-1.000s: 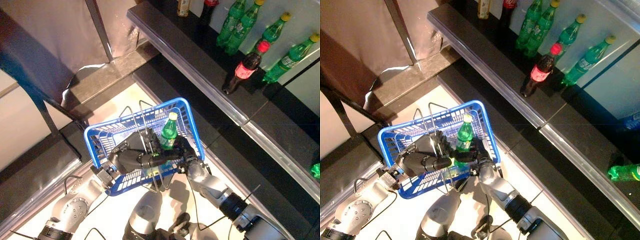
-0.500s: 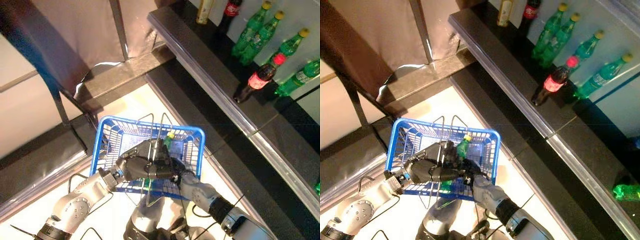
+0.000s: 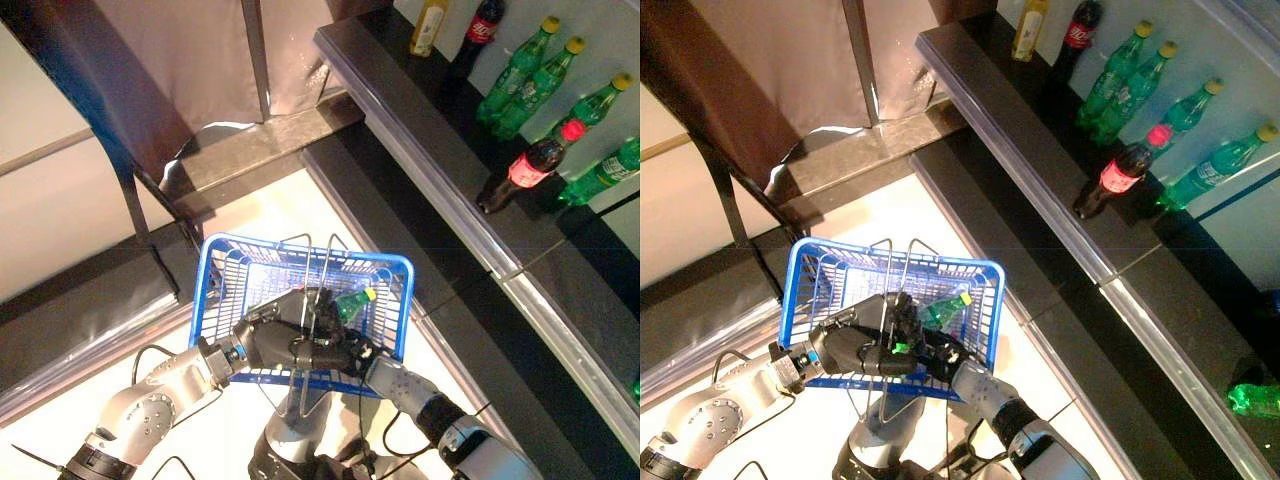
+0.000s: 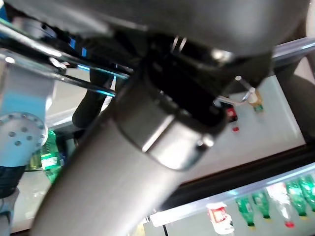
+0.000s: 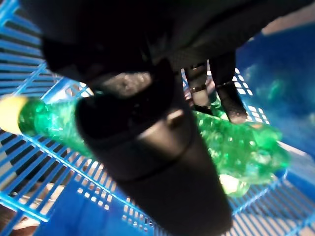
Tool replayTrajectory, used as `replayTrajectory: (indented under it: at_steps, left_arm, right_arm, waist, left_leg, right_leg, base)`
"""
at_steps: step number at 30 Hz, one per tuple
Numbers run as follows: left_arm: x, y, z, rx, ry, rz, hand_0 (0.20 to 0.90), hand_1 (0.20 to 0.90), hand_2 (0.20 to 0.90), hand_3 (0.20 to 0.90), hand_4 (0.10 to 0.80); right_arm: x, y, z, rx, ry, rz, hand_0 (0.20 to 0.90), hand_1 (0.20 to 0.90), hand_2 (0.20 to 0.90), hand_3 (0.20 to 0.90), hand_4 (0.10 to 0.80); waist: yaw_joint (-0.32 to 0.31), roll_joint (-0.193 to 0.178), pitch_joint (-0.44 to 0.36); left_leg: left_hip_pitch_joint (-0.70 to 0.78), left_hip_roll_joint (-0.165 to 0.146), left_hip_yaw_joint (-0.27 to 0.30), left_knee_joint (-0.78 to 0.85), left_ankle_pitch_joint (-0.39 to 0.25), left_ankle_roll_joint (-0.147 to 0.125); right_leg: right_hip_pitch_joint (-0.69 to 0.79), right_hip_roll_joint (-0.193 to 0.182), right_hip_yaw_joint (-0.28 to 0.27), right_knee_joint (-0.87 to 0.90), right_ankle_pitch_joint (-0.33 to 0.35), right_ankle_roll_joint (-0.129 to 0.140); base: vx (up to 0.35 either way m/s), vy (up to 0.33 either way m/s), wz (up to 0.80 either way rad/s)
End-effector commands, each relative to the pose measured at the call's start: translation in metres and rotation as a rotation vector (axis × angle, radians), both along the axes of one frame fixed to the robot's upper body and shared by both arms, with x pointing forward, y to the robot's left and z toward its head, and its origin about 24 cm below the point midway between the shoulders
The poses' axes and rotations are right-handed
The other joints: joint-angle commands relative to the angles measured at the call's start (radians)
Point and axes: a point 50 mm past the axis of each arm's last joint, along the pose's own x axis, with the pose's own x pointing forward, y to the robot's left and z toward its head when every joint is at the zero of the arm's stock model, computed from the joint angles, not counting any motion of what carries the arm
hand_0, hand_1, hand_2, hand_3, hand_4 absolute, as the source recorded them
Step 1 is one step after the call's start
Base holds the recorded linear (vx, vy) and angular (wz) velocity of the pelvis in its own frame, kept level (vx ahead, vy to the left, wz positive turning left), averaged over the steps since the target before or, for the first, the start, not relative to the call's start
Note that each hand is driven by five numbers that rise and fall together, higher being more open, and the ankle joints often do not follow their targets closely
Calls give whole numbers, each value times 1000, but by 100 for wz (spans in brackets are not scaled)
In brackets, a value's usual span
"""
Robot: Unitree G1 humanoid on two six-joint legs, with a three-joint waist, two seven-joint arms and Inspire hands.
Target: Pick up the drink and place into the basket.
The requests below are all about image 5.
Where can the green Sprite bottle yellow cap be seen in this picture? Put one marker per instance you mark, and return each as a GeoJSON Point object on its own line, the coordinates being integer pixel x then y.
{"type": "Point", "coordinates": [246, 152]}

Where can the blue plastic shopping basket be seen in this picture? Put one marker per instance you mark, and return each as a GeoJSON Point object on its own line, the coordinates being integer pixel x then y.
{"type": "Point", "coordinates": [283, 73]}

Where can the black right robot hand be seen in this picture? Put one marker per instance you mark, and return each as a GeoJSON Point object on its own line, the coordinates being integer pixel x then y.
{"type": "Point", "coordinates": [147, 159]}

